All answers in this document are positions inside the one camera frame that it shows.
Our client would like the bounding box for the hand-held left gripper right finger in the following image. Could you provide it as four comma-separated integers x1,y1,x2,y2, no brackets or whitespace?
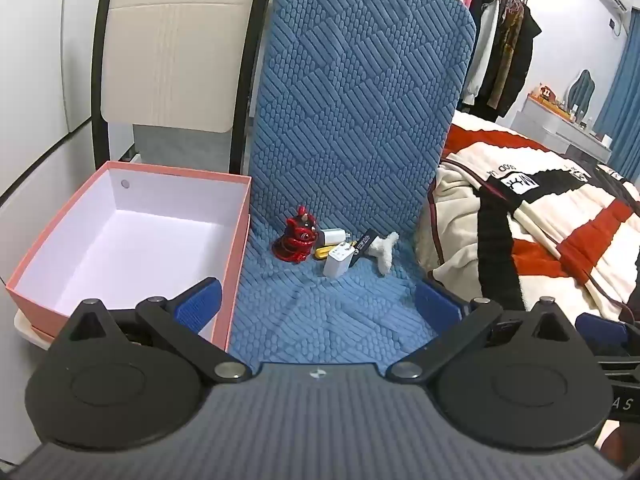
385,280,597,386

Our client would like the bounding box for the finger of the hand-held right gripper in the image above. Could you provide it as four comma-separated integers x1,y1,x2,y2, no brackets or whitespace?
574,312,629,357

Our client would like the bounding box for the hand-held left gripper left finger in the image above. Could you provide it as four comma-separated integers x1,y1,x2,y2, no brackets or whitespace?
51,277,253,386

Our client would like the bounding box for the pink cardboard box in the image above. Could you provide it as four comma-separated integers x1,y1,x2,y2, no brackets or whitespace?
5,160,252,352

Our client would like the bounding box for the black usb stick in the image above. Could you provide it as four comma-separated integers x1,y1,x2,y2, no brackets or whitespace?
348,228,378,269

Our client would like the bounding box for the red lion figurine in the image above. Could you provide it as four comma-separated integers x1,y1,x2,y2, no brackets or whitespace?
273,205,318,264

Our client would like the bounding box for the white plush toy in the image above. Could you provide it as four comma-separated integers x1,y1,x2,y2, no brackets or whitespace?
369,231,401,277

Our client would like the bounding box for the white power adapter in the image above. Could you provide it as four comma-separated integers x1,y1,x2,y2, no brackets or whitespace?
323,240,356,279

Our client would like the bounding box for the striped fleece blanket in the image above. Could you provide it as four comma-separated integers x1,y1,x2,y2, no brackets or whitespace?
415,110,640,323

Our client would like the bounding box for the cream box lid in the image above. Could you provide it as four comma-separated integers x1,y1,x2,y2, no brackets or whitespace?
13,309,55,352

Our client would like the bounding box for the blue textured mat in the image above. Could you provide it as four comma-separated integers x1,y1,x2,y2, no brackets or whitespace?
227,0,477,377

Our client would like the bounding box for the white dresser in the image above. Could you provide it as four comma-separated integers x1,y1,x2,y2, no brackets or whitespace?
510,95,614,162

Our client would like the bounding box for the blue curtain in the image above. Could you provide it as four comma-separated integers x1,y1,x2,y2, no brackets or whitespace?
591,24,640,177

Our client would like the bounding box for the green round-backed chair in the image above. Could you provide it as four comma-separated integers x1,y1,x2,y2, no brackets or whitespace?
569,70,597,112

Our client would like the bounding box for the beige folding chair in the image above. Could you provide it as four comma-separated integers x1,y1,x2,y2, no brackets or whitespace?
90,0,275,176

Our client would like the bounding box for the row of hanging clothes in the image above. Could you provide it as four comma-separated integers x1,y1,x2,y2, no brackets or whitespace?
385,0,543,122

